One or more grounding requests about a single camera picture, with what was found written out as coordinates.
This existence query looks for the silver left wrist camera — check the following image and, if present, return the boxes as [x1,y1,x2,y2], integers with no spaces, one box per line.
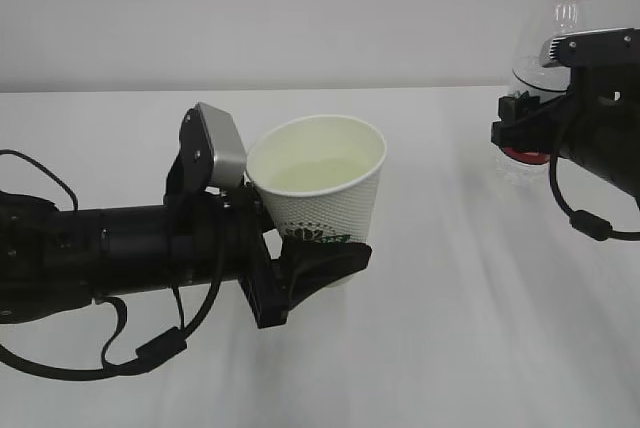
[196,102,247,189]

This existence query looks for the Nongfu Spring water bottle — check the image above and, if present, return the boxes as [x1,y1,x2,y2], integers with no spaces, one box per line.
[495,0,590,187]

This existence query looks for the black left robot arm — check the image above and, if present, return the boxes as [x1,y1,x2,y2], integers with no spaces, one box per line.
[1,103,371,328]

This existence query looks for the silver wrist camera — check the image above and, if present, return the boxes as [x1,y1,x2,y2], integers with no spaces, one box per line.
[539,28,639,68]
[196,102,247,189]

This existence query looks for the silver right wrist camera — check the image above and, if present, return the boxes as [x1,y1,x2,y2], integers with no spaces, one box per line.
[539,28,639,68]

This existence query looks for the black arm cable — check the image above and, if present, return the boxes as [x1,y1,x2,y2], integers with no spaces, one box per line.
[0,149,224,382]
[548,122,640,243]

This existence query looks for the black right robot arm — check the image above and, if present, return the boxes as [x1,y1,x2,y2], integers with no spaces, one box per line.
[491,28,639,199]

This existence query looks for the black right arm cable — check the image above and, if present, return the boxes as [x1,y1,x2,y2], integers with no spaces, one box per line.
[548,122,640,243]

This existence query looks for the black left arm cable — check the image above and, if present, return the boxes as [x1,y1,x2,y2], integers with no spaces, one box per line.
[0,149,224,382]

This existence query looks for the white paper cup green logo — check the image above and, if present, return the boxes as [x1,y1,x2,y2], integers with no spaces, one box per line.
[246,114,389,290]

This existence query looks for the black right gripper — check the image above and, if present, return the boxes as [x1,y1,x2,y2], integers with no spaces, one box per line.
[491,91,574,154]

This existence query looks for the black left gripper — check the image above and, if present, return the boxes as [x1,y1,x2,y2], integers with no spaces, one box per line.
[169,183,372,329]

